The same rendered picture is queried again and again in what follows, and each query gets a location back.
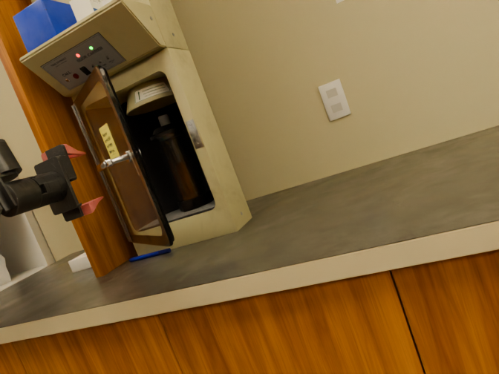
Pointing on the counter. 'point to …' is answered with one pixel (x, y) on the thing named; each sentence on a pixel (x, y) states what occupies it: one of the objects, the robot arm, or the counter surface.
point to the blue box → (43, 21)
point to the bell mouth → (149, 96)
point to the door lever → (113, 162)
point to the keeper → (194, 133)
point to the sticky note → (108, 141)
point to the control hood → (119, 39)
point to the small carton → (85, 7)
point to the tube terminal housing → (216, 219)
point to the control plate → (61, 72)
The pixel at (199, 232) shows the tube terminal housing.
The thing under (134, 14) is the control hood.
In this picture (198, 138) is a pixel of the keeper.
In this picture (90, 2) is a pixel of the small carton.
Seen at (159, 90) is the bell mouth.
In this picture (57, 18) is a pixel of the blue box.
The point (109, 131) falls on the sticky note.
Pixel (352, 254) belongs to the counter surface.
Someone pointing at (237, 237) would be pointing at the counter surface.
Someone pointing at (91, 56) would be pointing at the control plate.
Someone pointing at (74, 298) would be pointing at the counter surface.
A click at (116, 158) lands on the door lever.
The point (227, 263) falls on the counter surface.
